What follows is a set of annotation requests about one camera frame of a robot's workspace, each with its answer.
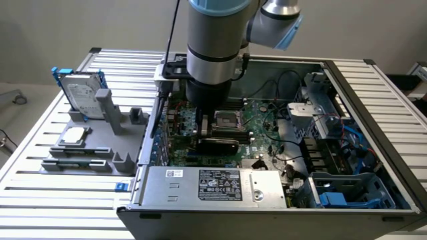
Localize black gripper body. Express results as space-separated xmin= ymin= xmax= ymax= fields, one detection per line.
xmin=184 ymin=79 xmax=232 ymax=118

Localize black graphics card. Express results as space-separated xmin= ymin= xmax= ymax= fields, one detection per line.
xmin=195 ymin=136 xmax=240 ymax=157

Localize CPU socket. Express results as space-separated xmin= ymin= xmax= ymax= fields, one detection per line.
xmin=212 ymin=109 xmax=244 ymax=129

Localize black RAM slots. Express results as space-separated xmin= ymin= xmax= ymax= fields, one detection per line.
xmin=223 ymin=97 xmax=247 ymax=111
xmin=211 ymin=129 xmax=256 ymax=145

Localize green motherboard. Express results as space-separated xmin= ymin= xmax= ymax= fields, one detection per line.
xmin=151 ymin=96 xmax=288 ymax=169

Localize silver chipset heatsink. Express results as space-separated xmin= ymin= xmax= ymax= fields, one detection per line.
xmin=239 ymin=159 xmax=268 ymax=169

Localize silver power supply unit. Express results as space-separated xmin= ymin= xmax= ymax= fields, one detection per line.
xmin=138 ymin=165 xmax=288 ymax=210

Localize grey parts rack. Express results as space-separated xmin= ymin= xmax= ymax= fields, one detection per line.
xmin=39 ymin=89 xmax=151 ymax=176

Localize silver metal drive cage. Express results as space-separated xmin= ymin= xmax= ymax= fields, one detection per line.
xmin=286 ymin=71 xmax=355 ymax=141

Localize silver CPU chip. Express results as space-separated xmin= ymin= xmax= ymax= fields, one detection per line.
xmin=62 ymin=127 xmax=91 ymax=145

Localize green RAM stick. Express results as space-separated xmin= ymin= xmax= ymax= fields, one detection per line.
xmin=40 ymin=158 xmax=108 ymax=172

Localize blue disk bay latch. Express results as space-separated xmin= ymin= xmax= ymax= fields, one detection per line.
xmin=318 ymin=191 xmax=350 ymax=209

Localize grey disk bay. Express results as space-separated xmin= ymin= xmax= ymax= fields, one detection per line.
xmin=299 ymin=171 xmax=399 ymax=210

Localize open black PC case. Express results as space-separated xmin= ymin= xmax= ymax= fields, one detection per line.
xmin=115 ymin=52 xmax=427 ymax=240

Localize background equipment box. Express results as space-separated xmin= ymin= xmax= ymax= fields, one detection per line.
xmin=383 ymin=60 xmax=427 ymax=102

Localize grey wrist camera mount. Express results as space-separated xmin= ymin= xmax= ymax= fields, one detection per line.
xmin=154 ymin=53 xmax=188 ymax=89

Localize black camera cable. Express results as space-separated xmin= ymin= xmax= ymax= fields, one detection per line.
xmin=150 ymin=82 xmax=174 ymax=139

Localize black looped wire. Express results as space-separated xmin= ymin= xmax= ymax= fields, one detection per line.
xmin=259 ymin=70 xmax=302 ymax=101

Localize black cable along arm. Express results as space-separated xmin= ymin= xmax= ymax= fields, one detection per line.
xmin=164 ymin=0 xmax=183 ymax=59

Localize hard disk with blue bracket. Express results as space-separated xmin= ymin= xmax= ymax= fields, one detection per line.
xmin=51 ymin=66 xmax=108 ymax=120

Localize blue SATA wire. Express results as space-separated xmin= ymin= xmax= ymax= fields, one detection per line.
xmin=342 ymin=124 xmax=372 ymax=176

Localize thin black floor cable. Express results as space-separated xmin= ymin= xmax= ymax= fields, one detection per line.
xmin=0 ymin=129 xmax=19 ymax=152

